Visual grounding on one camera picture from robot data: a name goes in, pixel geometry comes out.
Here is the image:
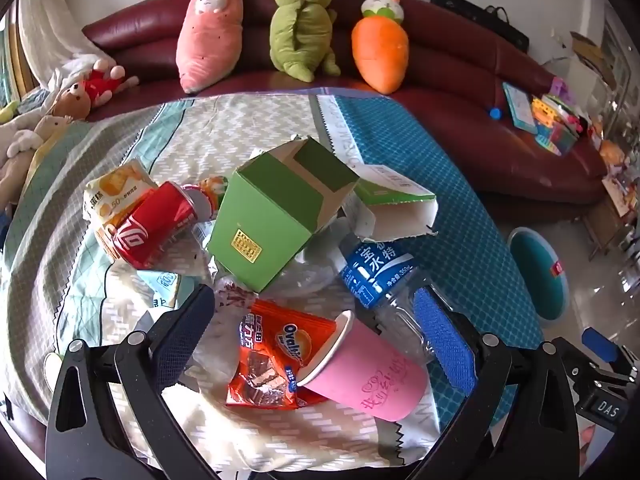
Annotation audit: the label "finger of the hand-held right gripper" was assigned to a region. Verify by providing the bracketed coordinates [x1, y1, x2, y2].
[581, 326, 632, 365]
[550, 337, 601, 386]

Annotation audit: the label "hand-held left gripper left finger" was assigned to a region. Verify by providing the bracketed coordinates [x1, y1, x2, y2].
[45, 284, 226, 480]

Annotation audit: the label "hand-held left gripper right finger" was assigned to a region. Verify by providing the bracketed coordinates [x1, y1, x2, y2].
[395, 285, 583, 480]

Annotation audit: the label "pink paper cup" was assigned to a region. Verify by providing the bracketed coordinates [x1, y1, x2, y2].
[294, 309, 429, 424]

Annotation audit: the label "teal round bin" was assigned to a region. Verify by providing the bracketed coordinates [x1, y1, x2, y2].
[506, 226, 572, 322]

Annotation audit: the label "red soda can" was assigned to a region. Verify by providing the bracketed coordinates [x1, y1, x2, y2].
[111, 181, 200, 270]

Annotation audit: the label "person's right hand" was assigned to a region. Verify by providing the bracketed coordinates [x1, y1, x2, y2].
[581, 422, 617, 467]

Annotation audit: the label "light blue tissue pack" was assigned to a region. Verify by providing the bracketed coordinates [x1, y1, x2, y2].
[134, 268, 183, 312]

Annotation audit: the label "orange red snack wrapper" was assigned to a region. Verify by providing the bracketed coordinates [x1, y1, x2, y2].
[225, 298, 339, 409]

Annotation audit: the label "blue label water bottle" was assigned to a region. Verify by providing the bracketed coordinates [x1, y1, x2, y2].
[336, 239, 442, 362]

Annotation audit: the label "white green torn carton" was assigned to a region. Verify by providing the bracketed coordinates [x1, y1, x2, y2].
[341, 161, 441, 242]

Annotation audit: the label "green cardboard box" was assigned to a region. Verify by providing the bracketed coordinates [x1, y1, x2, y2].
[206, 136, 362, 294]

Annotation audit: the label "orange snack bag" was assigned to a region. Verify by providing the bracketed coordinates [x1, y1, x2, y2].
[81, 158, 160, 262]

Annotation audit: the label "patterned tablecloth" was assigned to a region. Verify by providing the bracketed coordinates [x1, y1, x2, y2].
[0, 91, 547, 466]

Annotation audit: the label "pile of colourful toys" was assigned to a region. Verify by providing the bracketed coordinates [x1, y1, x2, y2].
[529, 76, 592, 157]

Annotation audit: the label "teal book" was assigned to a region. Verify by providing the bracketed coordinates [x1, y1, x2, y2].
[501, 81, 540, 134]

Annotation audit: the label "beige rabbit plush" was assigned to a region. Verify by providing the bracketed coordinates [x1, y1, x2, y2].
[5, 114, 72, 162]

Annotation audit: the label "brown teddy bear red shirt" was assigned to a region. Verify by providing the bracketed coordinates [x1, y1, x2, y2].
[51, 58, 139, 122]

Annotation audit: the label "dark red leather sofa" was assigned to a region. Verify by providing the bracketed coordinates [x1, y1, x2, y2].
[81, 0, 622, 222]

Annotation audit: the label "orange carrot rabbit plush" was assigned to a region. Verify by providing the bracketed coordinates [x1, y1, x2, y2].
[351, 0, 411, 96]

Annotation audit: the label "pink rabbit plush pillow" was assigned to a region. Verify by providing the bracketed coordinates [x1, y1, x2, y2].
[176, 0, 244, 94]

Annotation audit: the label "cardboard boxes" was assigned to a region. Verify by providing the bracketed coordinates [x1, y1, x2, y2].
[544, 29, 607, 77]

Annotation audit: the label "black bag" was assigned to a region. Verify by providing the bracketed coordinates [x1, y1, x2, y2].
[430, 0, 531, 54]

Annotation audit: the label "green dinosaur plush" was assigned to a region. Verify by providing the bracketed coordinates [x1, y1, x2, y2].
[269, 0, 342, 83]

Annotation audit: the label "white blanket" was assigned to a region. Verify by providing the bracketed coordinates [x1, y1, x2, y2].
[16, 0, 107, 92]

